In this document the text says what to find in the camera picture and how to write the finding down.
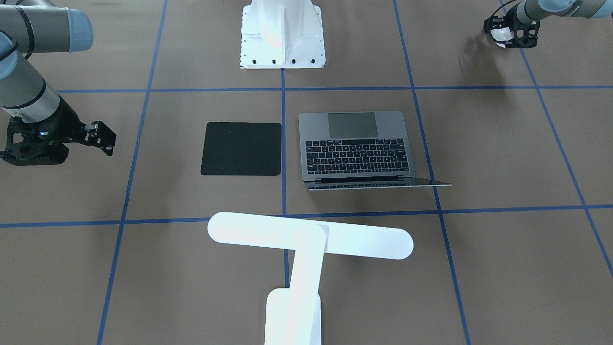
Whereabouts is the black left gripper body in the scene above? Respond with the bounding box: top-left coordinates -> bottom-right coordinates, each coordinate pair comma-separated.
483,7 -> 540,48

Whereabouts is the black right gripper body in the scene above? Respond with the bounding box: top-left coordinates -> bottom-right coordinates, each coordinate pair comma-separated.
5,98 -> 89,166

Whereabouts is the white computer mouse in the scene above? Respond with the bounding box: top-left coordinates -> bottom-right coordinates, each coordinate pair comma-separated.
490,27 -> 514,48

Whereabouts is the black mouse pad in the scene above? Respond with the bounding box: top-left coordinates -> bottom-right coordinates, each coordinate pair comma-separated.
201,122 -> 282,175

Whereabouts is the grey laptop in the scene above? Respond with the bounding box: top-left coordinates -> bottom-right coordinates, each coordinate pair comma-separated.
298,111 -> 448,191

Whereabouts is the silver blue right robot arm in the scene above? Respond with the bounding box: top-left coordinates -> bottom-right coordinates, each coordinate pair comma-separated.
0,0 -> 94,166

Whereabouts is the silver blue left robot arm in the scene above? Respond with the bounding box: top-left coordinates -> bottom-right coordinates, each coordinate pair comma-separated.
483,0 -> 613,48

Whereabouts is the white desk lamp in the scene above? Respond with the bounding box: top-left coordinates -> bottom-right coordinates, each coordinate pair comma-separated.
207,212 -> 414,345

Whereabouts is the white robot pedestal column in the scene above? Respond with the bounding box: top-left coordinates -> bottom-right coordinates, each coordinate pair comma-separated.
239,0 -> 326,69

